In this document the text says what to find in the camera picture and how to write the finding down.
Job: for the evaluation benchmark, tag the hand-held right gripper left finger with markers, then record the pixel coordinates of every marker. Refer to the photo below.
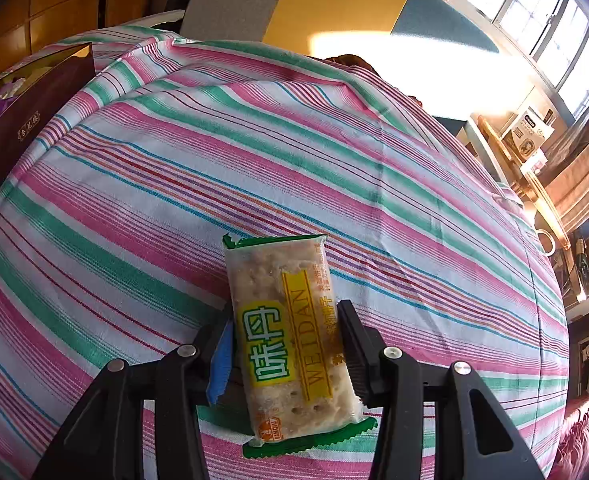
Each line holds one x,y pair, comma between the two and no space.
222,365

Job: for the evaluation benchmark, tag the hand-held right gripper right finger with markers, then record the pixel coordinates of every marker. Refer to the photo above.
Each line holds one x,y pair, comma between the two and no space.
357,365

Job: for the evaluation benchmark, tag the cracker packet green edges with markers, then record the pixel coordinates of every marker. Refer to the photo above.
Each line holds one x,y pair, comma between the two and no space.
284,335

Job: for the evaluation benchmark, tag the maroon tin box gold inside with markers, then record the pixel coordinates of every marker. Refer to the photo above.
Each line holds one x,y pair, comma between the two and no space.
19,130

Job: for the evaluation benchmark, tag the white mug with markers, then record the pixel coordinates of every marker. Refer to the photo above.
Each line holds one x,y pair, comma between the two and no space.
547,247

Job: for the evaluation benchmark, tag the red cloth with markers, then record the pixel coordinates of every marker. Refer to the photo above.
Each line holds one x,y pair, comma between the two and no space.
574,440

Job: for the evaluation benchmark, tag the wooden side table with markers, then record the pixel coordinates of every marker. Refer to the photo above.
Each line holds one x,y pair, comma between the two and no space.
539,200

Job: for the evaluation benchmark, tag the small pink box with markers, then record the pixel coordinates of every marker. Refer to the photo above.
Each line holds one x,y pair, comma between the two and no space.
534,162

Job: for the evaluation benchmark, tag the white printed box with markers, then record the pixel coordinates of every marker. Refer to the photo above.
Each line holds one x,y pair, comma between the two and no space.
527,132

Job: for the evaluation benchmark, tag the striped beige curtain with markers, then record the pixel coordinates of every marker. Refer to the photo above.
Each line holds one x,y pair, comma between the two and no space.
579,180

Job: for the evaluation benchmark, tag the brown cloth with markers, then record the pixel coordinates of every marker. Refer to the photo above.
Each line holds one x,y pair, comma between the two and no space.
354,60

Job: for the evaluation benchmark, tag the grey yellow blue chair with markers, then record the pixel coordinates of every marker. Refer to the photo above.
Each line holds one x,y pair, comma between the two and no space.
334,0

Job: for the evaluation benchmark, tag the wooden wardrobe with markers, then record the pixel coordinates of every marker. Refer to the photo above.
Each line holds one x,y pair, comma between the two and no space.
64,5

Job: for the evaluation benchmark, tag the grey bed frame bar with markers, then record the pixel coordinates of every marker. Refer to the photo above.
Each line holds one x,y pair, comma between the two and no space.
479,150

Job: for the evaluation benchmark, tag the white bed rail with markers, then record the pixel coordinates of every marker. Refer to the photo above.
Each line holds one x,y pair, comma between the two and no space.
167,15

